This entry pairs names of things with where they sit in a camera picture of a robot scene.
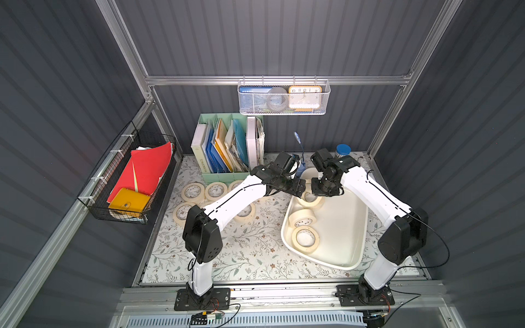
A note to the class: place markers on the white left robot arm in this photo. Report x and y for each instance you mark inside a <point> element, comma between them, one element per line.
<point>203,227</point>

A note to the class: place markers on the yellow white alarm clock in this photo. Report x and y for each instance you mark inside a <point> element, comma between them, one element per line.
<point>304,97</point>

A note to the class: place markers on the white slotted cable duct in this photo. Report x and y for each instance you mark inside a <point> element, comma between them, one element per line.
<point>332,318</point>

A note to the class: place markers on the blue box in basket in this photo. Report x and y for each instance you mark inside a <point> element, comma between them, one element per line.
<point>253,99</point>

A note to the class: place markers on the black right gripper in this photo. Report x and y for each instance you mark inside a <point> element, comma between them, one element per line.
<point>321,187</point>

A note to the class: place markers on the white wire wall basket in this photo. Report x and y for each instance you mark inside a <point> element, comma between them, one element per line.
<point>286,84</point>

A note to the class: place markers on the blue folder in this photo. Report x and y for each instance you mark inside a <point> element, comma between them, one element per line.
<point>216,164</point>

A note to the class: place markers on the cream book with black lettering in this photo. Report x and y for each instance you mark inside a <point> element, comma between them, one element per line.
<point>198,147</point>

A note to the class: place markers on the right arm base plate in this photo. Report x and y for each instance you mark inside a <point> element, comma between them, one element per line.
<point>352,295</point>

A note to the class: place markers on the mint green file organizer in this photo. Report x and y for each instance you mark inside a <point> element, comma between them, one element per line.
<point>227,118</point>

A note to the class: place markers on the white binder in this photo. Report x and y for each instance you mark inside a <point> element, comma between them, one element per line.
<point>251,142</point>

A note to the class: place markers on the red paper folder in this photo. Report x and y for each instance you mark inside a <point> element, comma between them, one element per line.
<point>144,170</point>

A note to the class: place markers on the black wire side basket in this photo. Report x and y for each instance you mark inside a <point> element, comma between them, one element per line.
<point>102,183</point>

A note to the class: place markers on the grey tape roll in basket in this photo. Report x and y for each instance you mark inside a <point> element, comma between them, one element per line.
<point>277,100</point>

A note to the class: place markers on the clear tube of coloured pencils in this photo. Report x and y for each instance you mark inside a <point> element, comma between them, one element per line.
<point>342,150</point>

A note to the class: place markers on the yellow wallet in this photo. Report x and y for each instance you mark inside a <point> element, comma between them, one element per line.
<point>129,201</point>

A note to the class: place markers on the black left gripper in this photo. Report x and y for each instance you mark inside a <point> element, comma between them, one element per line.
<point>296,186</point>

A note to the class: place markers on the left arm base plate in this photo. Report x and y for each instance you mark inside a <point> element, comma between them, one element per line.
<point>215,299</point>

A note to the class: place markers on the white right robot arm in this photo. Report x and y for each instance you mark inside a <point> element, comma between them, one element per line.
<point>405,227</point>

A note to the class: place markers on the white plastic storage box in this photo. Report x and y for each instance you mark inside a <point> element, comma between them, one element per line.
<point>341,226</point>

